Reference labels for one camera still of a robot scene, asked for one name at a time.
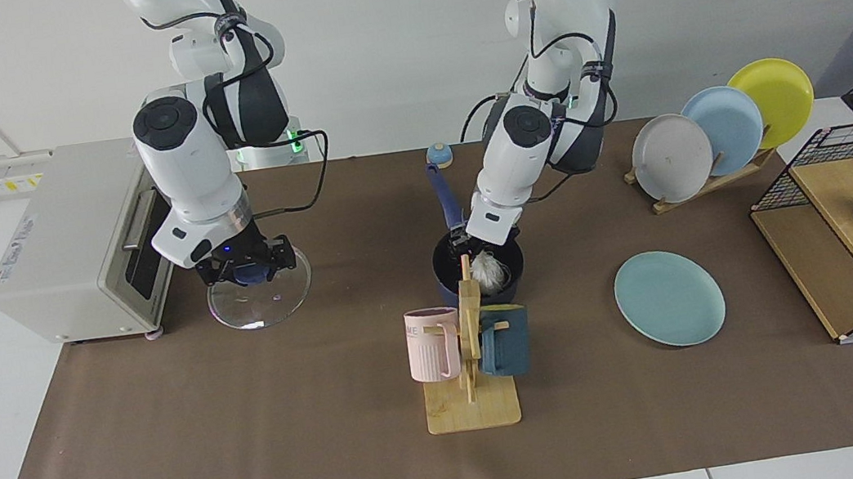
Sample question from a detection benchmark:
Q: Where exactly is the white vermicelli bundle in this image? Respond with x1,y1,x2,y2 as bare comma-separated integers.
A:
467,245,515,297

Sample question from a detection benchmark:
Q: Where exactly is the yellow plate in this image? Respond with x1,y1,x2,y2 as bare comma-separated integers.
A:
725,53,821,154

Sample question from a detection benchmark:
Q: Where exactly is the light blue plate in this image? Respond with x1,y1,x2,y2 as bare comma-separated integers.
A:
677,81,770,181

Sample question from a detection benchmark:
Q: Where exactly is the dark blue cup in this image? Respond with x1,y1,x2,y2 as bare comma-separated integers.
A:
474,301,536,381

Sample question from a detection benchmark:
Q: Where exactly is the glass lid with blue knob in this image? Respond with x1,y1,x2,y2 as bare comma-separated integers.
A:
202,243,319,335

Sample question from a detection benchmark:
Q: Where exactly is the teal plate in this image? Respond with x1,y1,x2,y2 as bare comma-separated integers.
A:
610,243,730,356

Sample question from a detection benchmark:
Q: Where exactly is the grey plate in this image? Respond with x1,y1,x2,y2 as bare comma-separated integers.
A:
626,110,719,208

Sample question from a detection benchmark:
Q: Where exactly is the brown table cloth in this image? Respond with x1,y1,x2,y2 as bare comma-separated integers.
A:
0,90,853,479

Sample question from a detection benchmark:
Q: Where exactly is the pale toaster oven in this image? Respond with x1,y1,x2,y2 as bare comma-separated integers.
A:
0,132,189,360

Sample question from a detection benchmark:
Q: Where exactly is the wire basket with wooden floor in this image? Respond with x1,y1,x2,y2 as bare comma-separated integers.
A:
739,123,853,355

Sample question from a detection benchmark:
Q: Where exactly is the pink ribbed cup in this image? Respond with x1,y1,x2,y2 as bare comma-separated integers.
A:
402,305,467,386

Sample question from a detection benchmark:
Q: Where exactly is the wooden plate rack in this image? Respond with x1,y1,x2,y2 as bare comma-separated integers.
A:
622,144,784,219

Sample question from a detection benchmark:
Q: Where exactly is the wooden cup stand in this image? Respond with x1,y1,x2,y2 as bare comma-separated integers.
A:
406,249,524,437

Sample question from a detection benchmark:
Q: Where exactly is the black pot with blue handle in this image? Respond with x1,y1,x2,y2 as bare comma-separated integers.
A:
419,153,531,313

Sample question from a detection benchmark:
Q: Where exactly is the small blue round thing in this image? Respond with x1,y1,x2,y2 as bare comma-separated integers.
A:
424,141,456,171

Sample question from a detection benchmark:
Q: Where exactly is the black base cable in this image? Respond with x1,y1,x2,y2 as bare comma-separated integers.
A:
454,87,525,143

